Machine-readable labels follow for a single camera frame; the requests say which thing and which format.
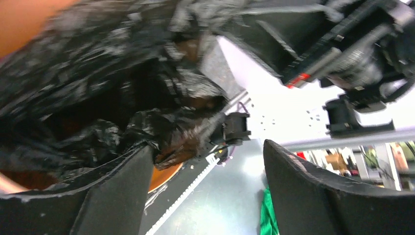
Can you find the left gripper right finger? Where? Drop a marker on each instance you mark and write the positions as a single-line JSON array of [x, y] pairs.
[[310, 200]]

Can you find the orange trash bin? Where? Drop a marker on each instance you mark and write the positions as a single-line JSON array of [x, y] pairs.
[[26, 22]]

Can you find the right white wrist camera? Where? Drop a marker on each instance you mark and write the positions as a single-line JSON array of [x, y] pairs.
[[343, 121]]

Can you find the black trash bag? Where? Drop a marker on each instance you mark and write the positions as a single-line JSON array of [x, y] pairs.
[[176, 134]]

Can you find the green cloth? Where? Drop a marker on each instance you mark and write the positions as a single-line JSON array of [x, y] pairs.
[[268, 222]]

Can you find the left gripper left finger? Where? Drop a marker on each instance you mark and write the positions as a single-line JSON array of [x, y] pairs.
[[108, 200]]

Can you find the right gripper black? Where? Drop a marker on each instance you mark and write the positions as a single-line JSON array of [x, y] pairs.
[[364, 47]]

